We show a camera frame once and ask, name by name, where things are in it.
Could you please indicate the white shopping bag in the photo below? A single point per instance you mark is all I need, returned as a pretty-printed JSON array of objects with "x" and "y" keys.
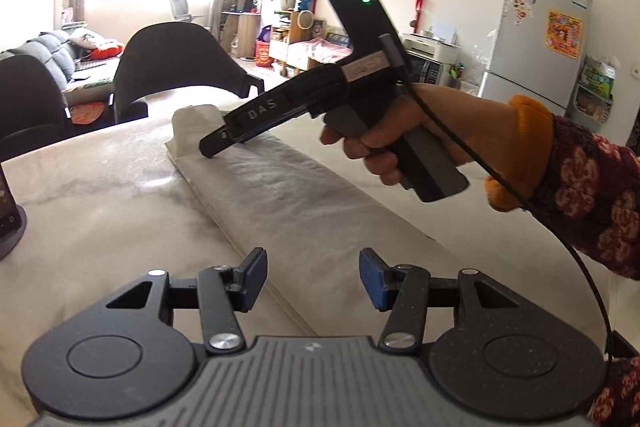
[{"x": 300, "y": 207}]

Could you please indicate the low white drawer cabinet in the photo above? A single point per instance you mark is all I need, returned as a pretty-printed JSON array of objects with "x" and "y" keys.
[{"x": 295, "y": 57}]

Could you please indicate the white printed pillow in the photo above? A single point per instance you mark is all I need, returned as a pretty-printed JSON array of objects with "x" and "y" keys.
[{"x": 87, "y": 38}]

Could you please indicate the grey sofa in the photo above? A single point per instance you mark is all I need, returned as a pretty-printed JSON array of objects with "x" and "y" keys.
[{"x": 45, "y": 57}]

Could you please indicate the silver refrigerator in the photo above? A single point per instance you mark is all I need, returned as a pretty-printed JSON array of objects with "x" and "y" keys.
[{"x": 530, "y": 47}]

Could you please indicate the blue plush toy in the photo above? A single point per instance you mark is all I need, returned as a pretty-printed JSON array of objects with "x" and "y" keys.
[{"x": 306, "y": 2}]

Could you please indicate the black microwave oven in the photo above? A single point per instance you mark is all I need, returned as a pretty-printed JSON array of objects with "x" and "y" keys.
[{"x": 425, "y": 69}]

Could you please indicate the wooden desk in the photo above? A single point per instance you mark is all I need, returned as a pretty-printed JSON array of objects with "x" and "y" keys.
[{"x": 242, "y": 32}]

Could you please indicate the round black phone stand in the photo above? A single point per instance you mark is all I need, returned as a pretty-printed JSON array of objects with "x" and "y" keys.
[{"x": 15, "y": 242}]

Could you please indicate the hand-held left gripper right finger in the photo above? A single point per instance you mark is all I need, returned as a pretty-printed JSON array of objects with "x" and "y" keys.
[{"x": 372, "y": 277}]

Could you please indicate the black dining chair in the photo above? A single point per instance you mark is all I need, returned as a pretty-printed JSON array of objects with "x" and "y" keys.
[
  {"x": 175, "y": 57},
  {"x": 30, "y": 107}
]

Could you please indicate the round white mirror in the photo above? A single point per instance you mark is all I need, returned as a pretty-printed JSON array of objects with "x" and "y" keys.
[{"x": 302, "y": 20}]

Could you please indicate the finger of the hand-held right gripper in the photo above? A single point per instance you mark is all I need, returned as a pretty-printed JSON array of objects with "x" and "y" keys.
[{"x": 215, "y": 144}]

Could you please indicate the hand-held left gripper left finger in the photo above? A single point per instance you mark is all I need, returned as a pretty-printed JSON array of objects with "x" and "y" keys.
[{"x": 252, "y": 277}]

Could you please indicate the purple bag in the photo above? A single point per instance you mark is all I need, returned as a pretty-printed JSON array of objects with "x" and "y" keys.
[{"x": 266, "y": 33}]

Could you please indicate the orange plush cushion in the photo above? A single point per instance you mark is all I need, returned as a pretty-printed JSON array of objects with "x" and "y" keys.
[{"x": 106, "y": 52}]

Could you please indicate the colourful fridge poster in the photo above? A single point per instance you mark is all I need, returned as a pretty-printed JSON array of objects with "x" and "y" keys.
[{"x": 565, "y": 34}]

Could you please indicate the pink cloth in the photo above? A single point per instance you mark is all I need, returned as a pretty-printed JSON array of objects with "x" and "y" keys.
[{"x": 325, "y": 49}]

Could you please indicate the white printer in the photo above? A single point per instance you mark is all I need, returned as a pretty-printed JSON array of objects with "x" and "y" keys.
[{"x": 432, "y": 44}]

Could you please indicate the red gift box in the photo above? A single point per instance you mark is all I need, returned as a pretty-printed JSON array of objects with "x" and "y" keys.
[{"x": 263, "y": 53}]

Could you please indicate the grey office chair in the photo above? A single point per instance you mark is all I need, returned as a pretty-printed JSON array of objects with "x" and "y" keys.
[{"x": 182, "y": 7}]

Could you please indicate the person's floral jacket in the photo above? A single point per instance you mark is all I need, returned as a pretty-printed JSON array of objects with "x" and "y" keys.
[{"x": 620, "y": 392}]

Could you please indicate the white wall rack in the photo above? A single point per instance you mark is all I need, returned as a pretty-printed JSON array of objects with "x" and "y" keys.
[{"x": 595, "y": 92}]

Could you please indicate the orange patterned seat pad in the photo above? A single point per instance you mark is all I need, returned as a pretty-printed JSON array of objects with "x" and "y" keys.
[{"x": 87, "y": 113}]

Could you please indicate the person's right hand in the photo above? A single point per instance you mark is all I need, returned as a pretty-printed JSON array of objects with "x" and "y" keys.
[{"x": 460, "y": 122}]

